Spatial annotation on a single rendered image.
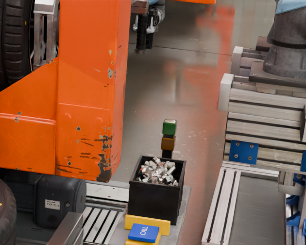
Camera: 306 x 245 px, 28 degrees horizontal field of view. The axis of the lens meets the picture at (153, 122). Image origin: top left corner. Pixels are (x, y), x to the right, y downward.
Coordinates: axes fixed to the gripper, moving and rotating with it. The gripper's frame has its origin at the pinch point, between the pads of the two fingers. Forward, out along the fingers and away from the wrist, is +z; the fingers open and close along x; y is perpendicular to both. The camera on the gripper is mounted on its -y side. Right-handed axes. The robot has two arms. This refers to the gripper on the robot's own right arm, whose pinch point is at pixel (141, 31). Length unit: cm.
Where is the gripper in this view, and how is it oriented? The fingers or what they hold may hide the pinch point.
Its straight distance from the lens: 232.2
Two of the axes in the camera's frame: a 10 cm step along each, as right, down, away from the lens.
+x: 9.8, 1.2, -1.3
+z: -1.6, 3.0, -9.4
